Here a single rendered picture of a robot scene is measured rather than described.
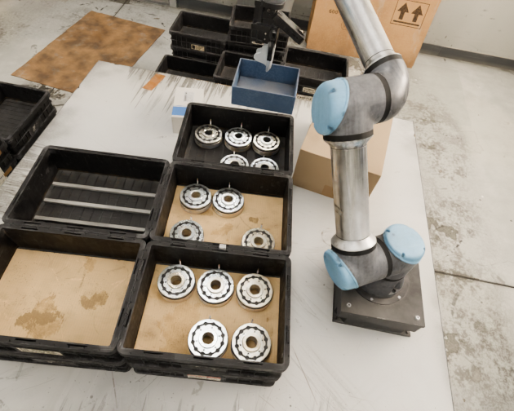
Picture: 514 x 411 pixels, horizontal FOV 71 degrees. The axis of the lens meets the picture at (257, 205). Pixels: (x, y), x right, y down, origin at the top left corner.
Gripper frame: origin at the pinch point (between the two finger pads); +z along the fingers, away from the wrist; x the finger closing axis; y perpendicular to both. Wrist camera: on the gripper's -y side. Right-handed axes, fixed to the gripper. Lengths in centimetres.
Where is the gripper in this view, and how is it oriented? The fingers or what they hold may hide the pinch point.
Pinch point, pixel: (269, 67)
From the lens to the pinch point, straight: 128.4
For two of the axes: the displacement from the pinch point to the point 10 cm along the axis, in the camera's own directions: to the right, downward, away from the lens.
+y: -9.8, -2.2, 0.4
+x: -1.8, 7.0, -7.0
